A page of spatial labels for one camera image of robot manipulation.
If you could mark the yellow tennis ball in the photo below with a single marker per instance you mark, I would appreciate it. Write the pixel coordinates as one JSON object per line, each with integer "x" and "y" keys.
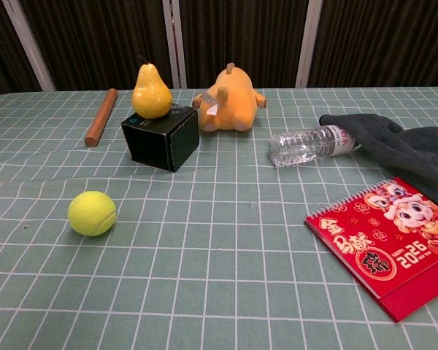
{"x": 92, "y": 213}

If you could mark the black cardboard box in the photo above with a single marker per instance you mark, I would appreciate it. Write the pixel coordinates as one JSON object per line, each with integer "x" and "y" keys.
{"x": 157, "y": 146}

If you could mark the orange plush toy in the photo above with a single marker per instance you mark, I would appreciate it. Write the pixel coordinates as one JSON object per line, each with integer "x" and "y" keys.
{"x": 233, "y": 102}

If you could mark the green checked tablecloth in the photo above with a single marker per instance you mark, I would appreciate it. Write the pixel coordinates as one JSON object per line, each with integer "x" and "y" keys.
{"x": 219, "y": 255}

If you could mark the silver foil packet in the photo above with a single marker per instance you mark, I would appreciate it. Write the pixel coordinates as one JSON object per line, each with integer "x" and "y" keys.
{"x": 299, "y": 147}

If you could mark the yellow pear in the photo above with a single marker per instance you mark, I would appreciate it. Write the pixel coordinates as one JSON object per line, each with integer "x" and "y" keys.
{"x": 151, "y": 95}

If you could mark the brown wooden rod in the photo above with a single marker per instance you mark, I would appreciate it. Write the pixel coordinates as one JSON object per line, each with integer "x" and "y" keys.
{"x": 101, "y": 117}

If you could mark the red 2026 desk calendar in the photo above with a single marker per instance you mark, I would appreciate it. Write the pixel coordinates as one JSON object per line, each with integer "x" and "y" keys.
{"x": 387, "y": 255}

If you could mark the dark grey cloth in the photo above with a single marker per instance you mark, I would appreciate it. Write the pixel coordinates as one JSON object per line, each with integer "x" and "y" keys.
{"x": 405, "y": 146}

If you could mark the white frame post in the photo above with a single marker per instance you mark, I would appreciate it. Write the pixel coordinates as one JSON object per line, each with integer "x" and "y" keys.
{"x": 309, "y": 43}
{"x": 175, "y": 47}
{"x": 29, "y": 47}

